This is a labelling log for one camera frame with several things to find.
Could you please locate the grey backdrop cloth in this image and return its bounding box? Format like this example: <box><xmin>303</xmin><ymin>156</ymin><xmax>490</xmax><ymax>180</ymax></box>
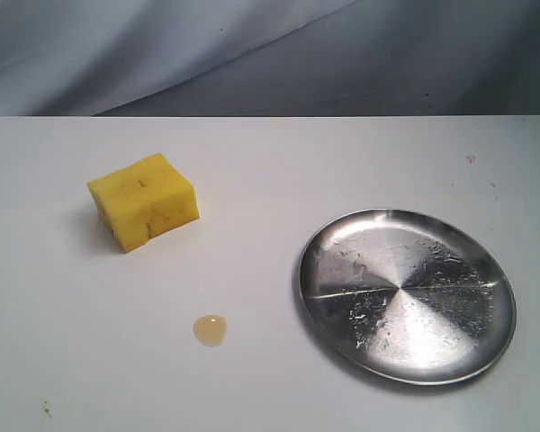
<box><xmin>0</xmin><ymin>1</ymin><xmax>540</xmax><ymax>116</ymax></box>

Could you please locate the yellow sponge block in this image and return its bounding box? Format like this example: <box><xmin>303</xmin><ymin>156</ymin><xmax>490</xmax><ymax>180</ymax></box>
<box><xmin>87</xmin><ymin>153</ymin><xmax>200</xmax><ymax>253</ymax></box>

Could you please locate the round steel plate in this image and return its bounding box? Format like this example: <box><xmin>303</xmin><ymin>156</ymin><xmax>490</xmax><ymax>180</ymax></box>
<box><xmin>295</xmin><ymin>209</ymin><xmax>517</xmax><ymax>386</ymax></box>

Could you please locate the amber liquid spill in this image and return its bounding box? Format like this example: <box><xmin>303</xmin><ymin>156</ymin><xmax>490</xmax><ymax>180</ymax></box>
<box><xmin>193</xmin><ymin>315</ymin><xmax>228</xmax><ymax>347</ymax></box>

